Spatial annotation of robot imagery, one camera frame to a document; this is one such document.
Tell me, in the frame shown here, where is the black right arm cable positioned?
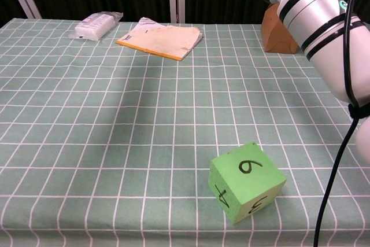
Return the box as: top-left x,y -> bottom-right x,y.
313,0 -> 361,247

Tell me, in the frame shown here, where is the white tissue pack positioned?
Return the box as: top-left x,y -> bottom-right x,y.
68,12 -> 124,42

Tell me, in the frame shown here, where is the brown paper bag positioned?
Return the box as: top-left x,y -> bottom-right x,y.
261,3 -> 298,54

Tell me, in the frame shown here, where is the green foam number cube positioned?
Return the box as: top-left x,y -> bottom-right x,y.
208,141 -> 287,225

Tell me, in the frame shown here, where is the green checked tablecloth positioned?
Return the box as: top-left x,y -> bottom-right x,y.
0,19 -> 370,247

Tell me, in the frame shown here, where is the worn yellow-edged notebook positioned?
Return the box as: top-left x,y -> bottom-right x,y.
115,17 -> 204,62

